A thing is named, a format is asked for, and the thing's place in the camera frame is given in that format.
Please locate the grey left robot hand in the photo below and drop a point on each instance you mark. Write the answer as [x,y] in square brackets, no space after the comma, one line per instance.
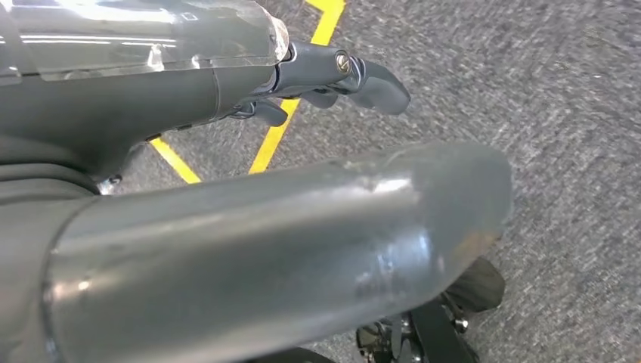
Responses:
[250,250]

